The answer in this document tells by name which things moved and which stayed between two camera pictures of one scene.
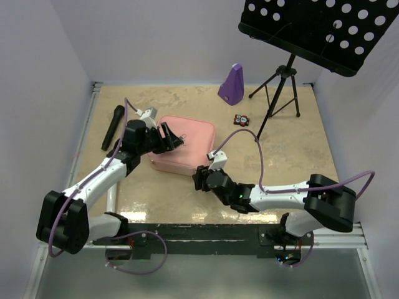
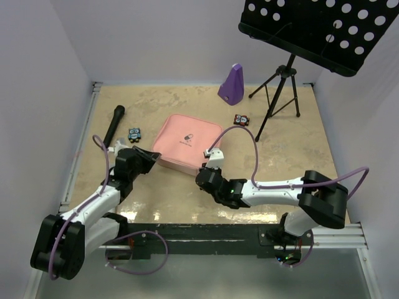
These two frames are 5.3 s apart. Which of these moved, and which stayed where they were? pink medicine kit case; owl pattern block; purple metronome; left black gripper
Moved: left black gripper
Stayed: owl pattern block; pink medicine kit case; purple metronome
